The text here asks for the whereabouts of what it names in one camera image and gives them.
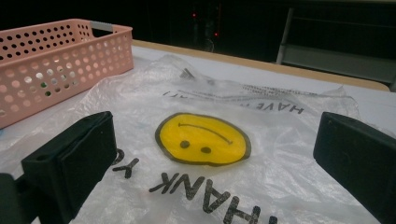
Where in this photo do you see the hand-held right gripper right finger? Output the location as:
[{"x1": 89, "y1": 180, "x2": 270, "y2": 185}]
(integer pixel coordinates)
[{"x1": 312, "y1": 111, "x2": 396, "y2": 224}]

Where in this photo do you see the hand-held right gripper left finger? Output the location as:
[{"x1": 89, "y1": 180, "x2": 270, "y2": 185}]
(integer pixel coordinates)
[{"x1": 21, "y1": 110, "x2": 118, "y2": 224}]

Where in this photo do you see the clear plastic bag yellow smiley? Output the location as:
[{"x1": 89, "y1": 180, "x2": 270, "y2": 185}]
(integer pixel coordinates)
[{"x1": 0, "y1": 54, "x2": 390, "y2": 224}]

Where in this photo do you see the pink perforated plastic basket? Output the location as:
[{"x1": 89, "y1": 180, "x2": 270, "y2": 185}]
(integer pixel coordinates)
[{"x1": 0, "y1": 18, "x2": 134, "y2": 129}]

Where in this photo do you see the white board table cover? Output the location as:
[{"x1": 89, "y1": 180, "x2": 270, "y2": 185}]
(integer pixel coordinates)
[{"x1": 0, "y1": 46, "x2": 396, "y2": 224}]

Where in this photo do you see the white metal-frame desk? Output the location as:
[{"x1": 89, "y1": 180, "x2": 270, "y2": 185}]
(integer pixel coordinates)
[{"x1": 276, "y1": 7, "x2": 396, "y2": 84}]

